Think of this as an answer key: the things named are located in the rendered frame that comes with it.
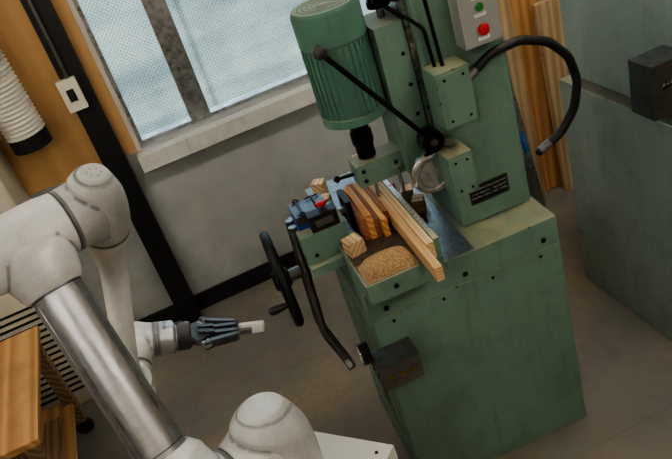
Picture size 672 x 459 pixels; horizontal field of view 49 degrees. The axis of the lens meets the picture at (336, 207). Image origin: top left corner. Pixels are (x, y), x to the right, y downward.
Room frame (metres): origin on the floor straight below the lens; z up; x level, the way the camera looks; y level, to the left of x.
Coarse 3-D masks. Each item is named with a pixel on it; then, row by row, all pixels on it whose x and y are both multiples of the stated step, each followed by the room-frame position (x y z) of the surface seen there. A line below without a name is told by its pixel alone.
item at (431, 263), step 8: (392, 208) 1.71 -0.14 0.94; (392, 216) 1.67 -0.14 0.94; (400, 216) 1.66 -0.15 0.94; (392, 224) 1.69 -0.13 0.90; (400, 224) 1.62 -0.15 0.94; (400, 232) 1.62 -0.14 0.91; (408, 232) 1.57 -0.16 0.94; (408, 240) 1.56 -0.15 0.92; (416, 240) 1.52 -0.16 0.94; (416, 248) 1.50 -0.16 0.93; (424, 248) 1.48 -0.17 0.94; (424, 256) 1.45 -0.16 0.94; (432, 256) 1.44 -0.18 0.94; (424, 264) 1.47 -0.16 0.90; (432, 264) 1.41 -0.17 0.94; (440, 264) 1.40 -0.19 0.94; (432, 272) 1.41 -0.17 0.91; (440, 272) 1.39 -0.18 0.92; (440, 280) 1.39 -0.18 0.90
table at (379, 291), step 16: (368, 240) 1.65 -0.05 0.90; (384, 240) 1.63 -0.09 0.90; (400, 240) 1.61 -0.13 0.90; (336, 256) 1.68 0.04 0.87; (368, 256) 1.58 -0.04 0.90; (416, 256) 1.51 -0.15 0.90; (320, 272) 1.65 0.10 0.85; (352, 272) 1.59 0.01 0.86; (400, 272) 1.47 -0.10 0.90; (416, 272) 1.47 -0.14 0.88; (368, 288) 1.46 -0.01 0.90; (384, 288) 1.46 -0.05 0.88; (400, 288) 1.47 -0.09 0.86
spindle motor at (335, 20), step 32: (320, 0) 1.82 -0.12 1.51; (352, 0) 1.74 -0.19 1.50; (320, 32) 1.71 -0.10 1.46; (352, 32) 1.72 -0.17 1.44; (320, 64) 1.73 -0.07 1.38; (352, 64) 1.71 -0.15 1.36; (320, 96) 1.76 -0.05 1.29; (352, 96) 1.71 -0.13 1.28; (384, 96) 1.78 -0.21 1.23; (352, 128) 1.71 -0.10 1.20
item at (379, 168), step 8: (384, 144) 1.83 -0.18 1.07; (392, 144) 1.82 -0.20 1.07; (376, 152) 1.80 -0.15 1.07; (384, 152) 1.78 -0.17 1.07; (392, 152) 1.77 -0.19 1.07; (400, 152) 1.77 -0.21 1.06; (352, 160) 1.80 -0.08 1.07; (360, 160) 1.78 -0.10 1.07; (368, 160) 1.77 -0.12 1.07; (376, 160) 1.76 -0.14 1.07; (384, 160) 1.76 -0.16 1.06; (392, 160) 1.77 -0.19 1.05; (400, 160) 1.77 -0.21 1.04; (352, 168) 1.79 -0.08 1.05; (360, 168) 1.75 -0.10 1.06; (368, 168) 1.76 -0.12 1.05; (376, 168) 1.76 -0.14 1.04; (384, 168) 1.76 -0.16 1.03; (392, 168) 1.77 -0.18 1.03; (400, 168) 1.77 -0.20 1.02; (360, 176) 1.75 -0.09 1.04; (368, 176) 1.76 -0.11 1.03; (376, 176) 1.76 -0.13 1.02; (384, 176) 1.76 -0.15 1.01; (392, 176) 1.77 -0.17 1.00; (360, 184) 1.75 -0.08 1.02; (368, 184) 1.76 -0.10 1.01
